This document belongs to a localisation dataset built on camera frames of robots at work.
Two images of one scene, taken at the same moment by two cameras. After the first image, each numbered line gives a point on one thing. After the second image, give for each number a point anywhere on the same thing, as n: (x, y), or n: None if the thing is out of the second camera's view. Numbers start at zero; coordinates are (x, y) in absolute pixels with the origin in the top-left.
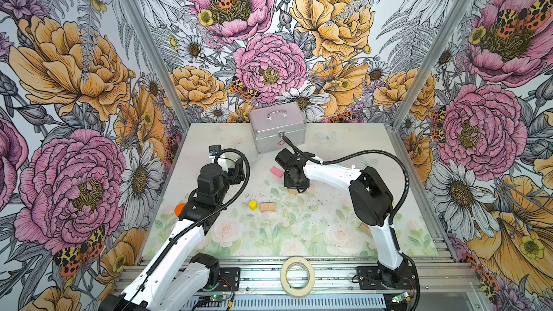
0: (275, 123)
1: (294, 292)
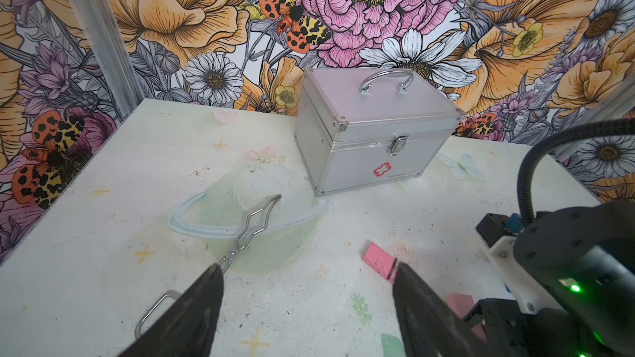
0: (360, 127)
1: None
